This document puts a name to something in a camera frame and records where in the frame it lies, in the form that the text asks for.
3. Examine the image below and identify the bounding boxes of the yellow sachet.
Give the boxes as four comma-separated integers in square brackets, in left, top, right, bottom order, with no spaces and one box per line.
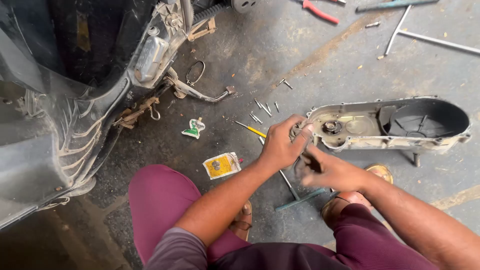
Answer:
[202,151,244,180]

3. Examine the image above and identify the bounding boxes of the metal kick-start lever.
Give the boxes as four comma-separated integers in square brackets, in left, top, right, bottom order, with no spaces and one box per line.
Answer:
[165,67,236,103]

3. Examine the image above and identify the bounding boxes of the teal-handled T wrench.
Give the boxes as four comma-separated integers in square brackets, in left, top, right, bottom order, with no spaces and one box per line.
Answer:
[257,136,326,212]

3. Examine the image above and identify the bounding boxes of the long teal T-handle tool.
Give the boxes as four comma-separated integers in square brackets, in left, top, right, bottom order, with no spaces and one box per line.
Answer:
[355,0,440,13]

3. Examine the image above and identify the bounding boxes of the dark grey shirt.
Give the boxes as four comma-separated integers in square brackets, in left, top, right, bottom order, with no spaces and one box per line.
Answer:
[144,226,354,270]

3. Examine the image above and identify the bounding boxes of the person's right hand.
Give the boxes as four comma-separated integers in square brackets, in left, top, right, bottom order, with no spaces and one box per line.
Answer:
[294,144,367,193]

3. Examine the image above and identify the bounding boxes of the red-handled pliers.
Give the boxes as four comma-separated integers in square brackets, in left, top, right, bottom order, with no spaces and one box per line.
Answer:
[299,0,347,25]

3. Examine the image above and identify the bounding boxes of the black rubber ring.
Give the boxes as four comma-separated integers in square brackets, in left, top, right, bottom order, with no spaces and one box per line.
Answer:
[185,60,206,86]

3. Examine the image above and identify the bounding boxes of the person's left hand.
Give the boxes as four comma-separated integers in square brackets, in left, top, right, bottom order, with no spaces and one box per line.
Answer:
[259,114,315,172]

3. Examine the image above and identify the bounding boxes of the silver T-shaped wrench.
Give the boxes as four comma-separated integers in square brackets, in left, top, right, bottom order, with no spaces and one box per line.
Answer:
[384,4,480,56]

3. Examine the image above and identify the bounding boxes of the yellow-handled screwdriver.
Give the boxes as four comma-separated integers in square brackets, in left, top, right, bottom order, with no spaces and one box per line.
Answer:
[234,120,267,139]

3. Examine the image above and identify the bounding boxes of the green and white sachet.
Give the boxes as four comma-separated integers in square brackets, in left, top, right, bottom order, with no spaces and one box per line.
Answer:
[181,117,206,140]

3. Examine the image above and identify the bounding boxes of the grey metal pulley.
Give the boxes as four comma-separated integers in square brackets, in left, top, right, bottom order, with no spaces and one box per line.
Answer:
[230,0,260,14]

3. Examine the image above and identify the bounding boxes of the black scooter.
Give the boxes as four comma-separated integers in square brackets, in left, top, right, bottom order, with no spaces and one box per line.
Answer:
[0,0,234,230]

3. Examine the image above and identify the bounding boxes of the group of silver bolts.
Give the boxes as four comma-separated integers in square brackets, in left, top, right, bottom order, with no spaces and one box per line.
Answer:
[249,77,294,125]

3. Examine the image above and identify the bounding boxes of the black toothed drive belt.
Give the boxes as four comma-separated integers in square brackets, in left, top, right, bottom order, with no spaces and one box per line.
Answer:
[192,1,230,26]

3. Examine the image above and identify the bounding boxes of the grey engine side cover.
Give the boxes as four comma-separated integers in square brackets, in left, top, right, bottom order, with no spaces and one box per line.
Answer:
[305,95,473,155]

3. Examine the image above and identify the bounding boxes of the brown sandal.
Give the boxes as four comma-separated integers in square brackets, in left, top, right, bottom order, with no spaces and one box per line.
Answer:
[228,200,253,242]
[321,163,394,230]

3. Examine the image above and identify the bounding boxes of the maroon trousers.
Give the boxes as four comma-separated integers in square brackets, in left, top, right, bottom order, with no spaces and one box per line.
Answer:
[128,164,440,270]

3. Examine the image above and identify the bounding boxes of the small greasy metal gear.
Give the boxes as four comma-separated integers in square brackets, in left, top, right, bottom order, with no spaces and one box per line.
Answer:
[289,120,309,144]

